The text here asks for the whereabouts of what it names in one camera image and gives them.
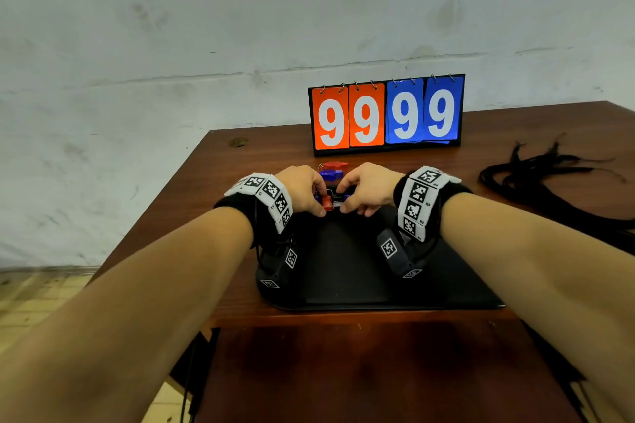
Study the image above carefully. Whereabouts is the person's right hand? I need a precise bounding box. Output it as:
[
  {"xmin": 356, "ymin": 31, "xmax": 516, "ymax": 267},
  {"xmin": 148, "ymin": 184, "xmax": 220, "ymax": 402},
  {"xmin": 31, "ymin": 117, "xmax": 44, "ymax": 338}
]
[{"xmin": 335, "ymin": 162, "xmax": 405, "ymax": 218}]

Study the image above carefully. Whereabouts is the person's left hand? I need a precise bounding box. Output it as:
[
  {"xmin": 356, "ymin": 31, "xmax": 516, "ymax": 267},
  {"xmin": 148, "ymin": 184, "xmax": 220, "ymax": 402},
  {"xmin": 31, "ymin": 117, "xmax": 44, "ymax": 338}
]
[{"xmin": 275, "ymin": 165, "xmax": 328, "ymax": 218}]

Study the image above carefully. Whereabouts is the group of coloured plastic clips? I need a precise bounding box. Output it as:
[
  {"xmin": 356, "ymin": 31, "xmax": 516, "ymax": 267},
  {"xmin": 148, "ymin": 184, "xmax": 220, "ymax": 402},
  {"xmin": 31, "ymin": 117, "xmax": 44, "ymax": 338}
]
[{"xmin": 313, "ymin": 189, "xmax": 352, "ymax": 213}]

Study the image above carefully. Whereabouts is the black plastic tray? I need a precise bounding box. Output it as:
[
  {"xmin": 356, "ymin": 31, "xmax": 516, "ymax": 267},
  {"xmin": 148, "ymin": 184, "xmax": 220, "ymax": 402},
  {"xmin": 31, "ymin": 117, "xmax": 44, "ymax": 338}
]
[{"xmin": 255, "ymin": 189, "xmax": 506, "ymax": 312}]

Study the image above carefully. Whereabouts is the bundle of black lanyards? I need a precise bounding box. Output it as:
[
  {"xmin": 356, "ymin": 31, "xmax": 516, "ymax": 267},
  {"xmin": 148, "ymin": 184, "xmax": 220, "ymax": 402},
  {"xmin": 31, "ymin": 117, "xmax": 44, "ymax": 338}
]
[{"xmin": 478, "ymin": 135, "xmax": 635, "ymax": 256}]

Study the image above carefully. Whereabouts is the person's right forearm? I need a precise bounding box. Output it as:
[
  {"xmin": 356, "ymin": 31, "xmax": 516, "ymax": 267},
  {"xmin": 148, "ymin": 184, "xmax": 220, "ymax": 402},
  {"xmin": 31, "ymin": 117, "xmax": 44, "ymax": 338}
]
[{"xmin": 440, "ymin": 193, "xmax": 635, "ymax": 423}]

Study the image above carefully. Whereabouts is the person's left forearm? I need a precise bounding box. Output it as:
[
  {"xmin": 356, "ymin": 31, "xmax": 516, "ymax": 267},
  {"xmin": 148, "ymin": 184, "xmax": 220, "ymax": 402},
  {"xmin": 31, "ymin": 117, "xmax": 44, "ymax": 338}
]
[{"xmin": 0, "ymin": 207, "xmax": 255, "ymax": 423}]

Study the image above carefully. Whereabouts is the black white marker wristband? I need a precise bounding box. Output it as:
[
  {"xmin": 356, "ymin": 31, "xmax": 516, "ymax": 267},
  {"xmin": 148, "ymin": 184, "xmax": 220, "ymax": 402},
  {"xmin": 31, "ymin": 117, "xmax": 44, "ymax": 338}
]
[
  {"xmin": 214, "ymin": 172, "xmax": 294, "ymax": 248},
  {"xmin": 393, "ymin": 165, "xmax": 472, "ymax": 243}
]

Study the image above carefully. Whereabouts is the orange blue flip scoreboard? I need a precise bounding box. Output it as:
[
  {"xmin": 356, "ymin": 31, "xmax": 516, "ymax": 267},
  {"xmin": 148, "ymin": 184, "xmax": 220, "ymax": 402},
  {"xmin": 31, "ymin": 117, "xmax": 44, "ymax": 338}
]
[{"xmin": 307, "ymin": 73, "xmax": 466, "ymax": 157}]

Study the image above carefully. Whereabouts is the brown wooden desk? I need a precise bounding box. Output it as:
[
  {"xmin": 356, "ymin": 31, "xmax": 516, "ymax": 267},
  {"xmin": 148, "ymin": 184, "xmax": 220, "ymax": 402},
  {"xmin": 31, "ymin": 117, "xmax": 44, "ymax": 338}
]
[{"xmin": 91, "ymin": 100, "xmax": 635, "ymax": 423}]

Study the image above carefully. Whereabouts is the black floor cable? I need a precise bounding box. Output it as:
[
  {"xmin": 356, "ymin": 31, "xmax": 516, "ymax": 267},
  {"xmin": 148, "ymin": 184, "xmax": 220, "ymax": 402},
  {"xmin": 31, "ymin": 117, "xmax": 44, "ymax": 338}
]
[{"xmin": 180, "ymin": 338, "xmax": 200, "ymax": 423}]

